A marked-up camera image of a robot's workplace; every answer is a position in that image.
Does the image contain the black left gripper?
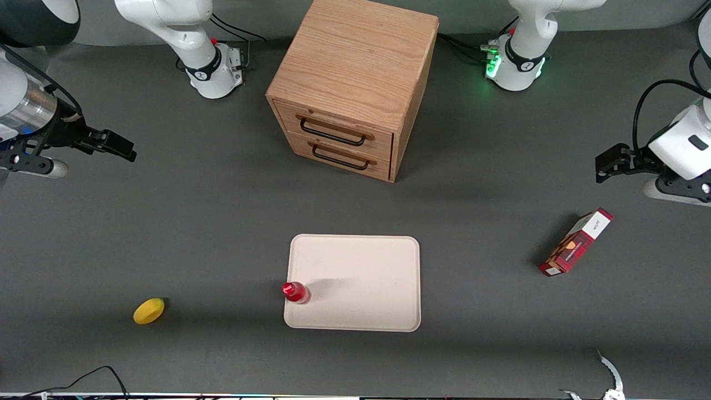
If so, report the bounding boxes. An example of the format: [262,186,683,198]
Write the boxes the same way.
[595,143,711,207]

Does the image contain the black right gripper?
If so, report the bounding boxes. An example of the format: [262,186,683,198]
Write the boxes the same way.
[0,103,137,179]

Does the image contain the small red-capped coke bottle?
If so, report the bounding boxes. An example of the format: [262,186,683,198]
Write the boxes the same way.
[282,282,312,305]

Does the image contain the cream rectangular plastic tray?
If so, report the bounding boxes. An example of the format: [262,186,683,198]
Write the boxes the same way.
[283,234,422,333]

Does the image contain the red tartan shortbread box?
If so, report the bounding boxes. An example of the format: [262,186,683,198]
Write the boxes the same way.
[538,208,614,277]

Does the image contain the yellow lemon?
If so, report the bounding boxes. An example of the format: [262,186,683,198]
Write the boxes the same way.
[133,298,166,326]

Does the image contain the wooden drawer front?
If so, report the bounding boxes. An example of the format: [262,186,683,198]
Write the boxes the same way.
[285,131,393,182]
[273,99,394,162]

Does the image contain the wooden two-drawer cabinet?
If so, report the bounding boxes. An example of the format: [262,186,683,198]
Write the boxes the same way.
[266,0,440,183]

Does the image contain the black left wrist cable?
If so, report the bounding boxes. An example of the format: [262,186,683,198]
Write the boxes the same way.
[633,49,711,152]

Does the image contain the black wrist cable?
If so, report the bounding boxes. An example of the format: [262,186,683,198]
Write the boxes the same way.
[0,44,85,120]
[633,49,711,152]

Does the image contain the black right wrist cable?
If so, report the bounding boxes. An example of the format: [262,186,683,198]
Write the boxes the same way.
[0,44,85,120]

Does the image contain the black right arm base cables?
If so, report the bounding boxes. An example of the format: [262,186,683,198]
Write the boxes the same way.
[176,12,268,73]

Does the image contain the black arm base cables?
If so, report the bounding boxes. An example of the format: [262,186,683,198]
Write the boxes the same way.
[176,12,268,73]
[437,16,520,66]

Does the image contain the black left arm base cables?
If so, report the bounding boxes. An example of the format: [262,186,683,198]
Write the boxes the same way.
[437,16,520,66]

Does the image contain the black cable at table edge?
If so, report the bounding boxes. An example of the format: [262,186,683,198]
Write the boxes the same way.
[0,365,129,400]

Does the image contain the black metal drawer handle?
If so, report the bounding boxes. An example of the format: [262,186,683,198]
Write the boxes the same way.
[308,141,377,171]
[296,114,375,147]

